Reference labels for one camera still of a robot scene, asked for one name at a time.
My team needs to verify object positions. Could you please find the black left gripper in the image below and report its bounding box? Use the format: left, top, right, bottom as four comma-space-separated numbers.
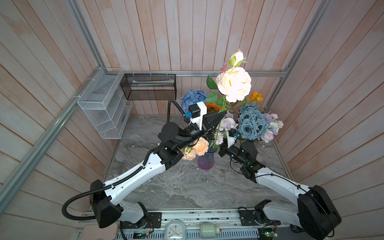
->
175, 107, 226, 149

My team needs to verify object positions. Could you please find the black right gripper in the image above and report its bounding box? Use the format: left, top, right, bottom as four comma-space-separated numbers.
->
213, 136, 246, 167

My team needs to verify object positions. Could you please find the light blue rose bunch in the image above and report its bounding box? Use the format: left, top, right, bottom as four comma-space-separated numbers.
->
238, 104, 269, 141

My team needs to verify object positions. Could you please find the white small-flower green bunch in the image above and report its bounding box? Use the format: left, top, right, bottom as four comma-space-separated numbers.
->
210, 113, 238, 151

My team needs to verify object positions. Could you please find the blue purple glass vase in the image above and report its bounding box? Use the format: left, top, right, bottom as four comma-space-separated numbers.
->
198, 153, 215, 170

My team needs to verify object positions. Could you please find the blue hydrangea flower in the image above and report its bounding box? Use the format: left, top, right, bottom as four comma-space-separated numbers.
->
181, 90, 208, 112

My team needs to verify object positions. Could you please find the orange gerbera flower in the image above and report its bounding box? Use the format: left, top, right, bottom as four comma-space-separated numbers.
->
205, 103, 222, 113

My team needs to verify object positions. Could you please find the yellow poppy flower stem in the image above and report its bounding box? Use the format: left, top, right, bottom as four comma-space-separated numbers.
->
239, 92, 264, 107

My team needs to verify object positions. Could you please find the cream peony flower stem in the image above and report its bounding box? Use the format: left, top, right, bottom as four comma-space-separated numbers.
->
205, 49, 253, 142

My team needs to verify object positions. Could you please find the peach rose flower bunch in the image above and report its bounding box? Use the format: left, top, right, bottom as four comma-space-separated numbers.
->
182, 138, 209, 161

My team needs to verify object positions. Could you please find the pastel mixed flower bouquet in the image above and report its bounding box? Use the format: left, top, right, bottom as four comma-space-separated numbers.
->
262, 113, 284, 144

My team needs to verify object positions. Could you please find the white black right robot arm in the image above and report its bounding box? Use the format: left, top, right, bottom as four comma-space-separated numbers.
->
219, 140, 342, 240

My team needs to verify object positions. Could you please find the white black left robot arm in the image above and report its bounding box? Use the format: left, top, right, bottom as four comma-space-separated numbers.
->
62, 102, 226, 229

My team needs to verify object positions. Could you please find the pale green cylinder device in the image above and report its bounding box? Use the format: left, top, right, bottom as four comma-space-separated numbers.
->
200, 223, 222, 239

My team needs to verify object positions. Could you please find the white analog clock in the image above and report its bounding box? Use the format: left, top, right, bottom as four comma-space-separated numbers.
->
164, 220, 187, 240

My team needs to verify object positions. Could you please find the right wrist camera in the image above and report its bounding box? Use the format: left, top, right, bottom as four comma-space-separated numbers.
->
227, 129, 239, 148

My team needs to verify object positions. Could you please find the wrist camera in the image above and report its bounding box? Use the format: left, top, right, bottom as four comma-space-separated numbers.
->
227, 129, 239, 148
186, 102, 208, 130

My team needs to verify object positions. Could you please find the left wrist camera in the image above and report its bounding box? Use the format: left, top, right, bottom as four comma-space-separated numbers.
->
186, 102, 208, 130

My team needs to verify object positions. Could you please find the black mesh wall basket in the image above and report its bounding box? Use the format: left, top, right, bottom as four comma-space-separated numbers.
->
120, 73, 177, 101

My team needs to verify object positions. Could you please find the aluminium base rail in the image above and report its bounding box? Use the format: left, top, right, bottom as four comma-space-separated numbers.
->
73, 207, 311, 240

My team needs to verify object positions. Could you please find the white wire mesh shelf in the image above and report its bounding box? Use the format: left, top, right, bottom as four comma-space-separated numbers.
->
78, 68, 132, 140

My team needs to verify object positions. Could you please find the aluminium wall frame rail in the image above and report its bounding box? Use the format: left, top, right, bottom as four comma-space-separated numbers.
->
0, 0, 334, 217

